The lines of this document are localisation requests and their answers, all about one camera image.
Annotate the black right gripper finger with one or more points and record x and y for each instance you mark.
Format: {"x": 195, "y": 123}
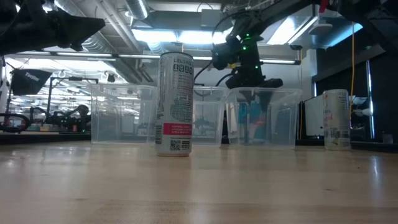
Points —
{"x": 250, "y": 96}
{"x": 266, "y": 99}

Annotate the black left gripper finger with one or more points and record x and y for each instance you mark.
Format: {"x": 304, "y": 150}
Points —
{"x": 77, "y": 29}

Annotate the white Celsius can red script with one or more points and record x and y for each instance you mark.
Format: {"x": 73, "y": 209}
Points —
{"x": 336, "y": 124}

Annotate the white Celsius can pink label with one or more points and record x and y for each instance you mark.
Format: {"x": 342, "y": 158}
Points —
{"x": 174, "y": 105}

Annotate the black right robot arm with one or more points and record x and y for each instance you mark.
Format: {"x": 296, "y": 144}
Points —
{"x": 286, "y": 7}

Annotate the clear plastic bin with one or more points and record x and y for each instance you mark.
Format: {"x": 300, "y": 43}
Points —
{"x": 121, "y": 130}
{"x": 290, "y": 133}
{"x": 211, "y": 137}

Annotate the black photo softbox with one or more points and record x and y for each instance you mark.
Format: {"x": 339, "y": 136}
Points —
{"x": 29, "y": 81}

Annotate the black ceiling spotlight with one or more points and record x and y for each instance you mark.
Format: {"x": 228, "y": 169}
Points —
{"x": 111, "y": 78}

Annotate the long ceiling light strip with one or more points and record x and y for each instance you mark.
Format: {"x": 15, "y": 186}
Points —
{"x": 140, "y": 56}

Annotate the black boom stand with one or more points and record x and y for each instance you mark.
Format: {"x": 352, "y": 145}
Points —
{"x": 49, "y": 99}

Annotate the white ceiling disc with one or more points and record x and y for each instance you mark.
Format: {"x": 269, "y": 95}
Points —
{"x": 320, "y": 28}

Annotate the bright ceiling light panel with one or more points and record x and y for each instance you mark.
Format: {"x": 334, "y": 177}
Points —
{"x": 161, "y": 35}

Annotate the person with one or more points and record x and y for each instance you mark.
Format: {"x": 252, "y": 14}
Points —
{"x": 81, "y": 119}

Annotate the black workbench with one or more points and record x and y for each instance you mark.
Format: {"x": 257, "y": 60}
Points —
{"x": 46, "y": 138}

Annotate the ribbed spiral ceiling duct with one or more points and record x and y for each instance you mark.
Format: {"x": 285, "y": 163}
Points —
{"x": 99, "y": 43}

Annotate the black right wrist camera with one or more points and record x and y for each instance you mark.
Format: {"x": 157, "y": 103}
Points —
{"x": 223, "y": 56}

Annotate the black dome camera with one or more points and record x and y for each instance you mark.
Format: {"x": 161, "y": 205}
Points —
{"x": 296, "y": 47}

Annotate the round silver ceiling duct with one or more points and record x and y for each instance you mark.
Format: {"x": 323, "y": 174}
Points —
{"x": 138, "y": 7}

